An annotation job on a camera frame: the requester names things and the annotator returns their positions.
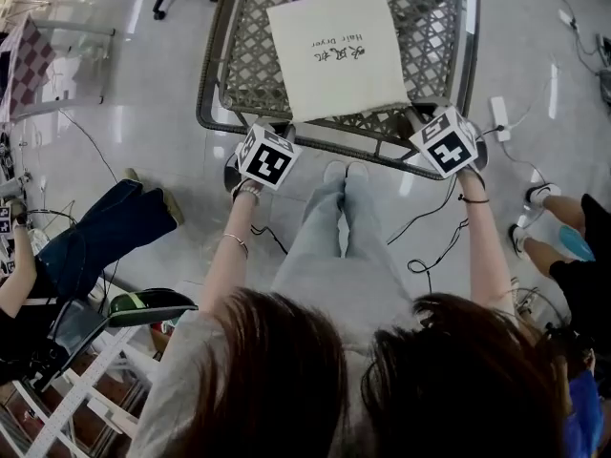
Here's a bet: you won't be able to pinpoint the person's grey shirt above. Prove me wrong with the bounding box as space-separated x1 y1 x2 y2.
126 298 521 458

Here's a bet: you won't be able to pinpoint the cream drawstring cloth bag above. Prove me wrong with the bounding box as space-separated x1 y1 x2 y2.
264 0 412 124

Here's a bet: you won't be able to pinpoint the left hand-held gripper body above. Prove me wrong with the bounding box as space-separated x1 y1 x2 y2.
222 119 305 195

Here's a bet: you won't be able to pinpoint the person's left hand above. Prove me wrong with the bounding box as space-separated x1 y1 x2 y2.
231 178 264 205

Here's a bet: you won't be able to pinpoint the person's left white shoe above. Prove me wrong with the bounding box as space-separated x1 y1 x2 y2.
323 160 347 185

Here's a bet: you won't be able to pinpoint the blue cloth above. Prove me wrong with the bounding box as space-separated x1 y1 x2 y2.
561 368 606 458

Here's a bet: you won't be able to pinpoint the teal cloth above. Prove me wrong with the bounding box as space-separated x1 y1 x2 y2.
558 224 597 263

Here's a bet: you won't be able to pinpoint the person's grey trousers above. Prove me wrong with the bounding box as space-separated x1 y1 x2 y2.
270 177 416 341

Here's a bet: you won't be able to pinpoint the black glossy chair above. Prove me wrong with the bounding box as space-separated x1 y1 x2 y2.
28 287 200 390

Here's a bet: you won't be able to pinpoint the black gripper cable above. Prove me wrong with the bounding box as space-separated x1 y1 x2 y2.
250 224 288 256
386 174 472 295

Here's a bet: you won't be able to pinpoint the person's left forearm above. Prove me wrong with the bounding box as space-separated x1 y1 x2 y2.
198 198 262 319

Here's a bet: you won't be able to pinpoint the table with checkered cloth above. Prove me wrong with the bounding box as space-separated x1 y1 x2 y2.
0 14 117 121

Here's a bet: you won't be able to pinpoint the person's right forearm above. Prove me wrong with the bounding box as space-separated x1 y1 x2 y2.
457 169 516 319

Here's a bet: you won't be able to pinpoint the white perforated rack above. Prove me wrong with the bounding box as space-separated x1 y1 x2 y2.
0 322 163 458

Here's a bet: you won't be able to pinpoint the person's white shoe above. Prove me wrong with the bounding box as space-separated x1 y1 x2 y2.
344 160 370 183
323 160 347 185

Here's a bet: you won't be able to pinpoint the person's right white shoe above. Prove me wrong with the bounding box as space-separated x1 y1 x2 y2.
344 160 370 183

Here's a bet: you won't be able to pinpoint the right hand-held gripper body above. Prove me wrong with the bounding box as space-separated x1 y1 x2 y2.
408 97 490 180

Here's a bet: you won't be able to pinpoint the grey backpack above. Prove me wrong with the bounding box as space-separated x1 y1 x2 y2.
594 33 611 104

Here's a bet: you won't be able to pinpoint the thin gold bracelet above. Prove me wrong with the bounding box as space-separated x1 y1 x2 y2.
222 232 249 260

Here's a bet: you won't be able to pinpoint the dark woven lattice table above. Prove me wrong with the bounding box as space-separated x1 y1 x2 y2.
195 0 481 181

